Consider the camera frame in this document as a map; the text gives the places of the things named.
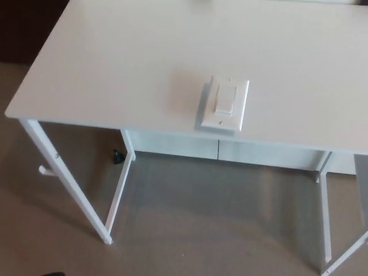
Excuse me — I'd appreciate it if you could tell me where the white rocker light switch plate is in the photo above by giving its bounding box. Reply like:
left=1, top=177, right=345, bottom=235
left=194, top=75, right=250, bottom=133

